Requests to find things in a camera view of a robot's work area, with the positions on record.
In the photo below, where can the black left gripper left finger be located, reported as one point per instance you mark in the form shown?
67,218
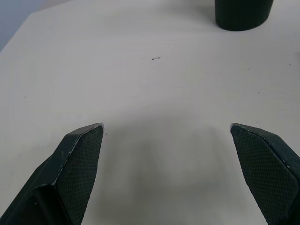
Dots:
70,173

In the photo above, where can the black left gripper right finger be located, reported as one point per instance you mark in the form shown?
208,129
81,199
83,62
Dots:
269,168

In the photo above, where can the black round pen holder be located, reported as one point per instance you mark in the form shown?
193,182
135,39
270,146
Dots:
241,14

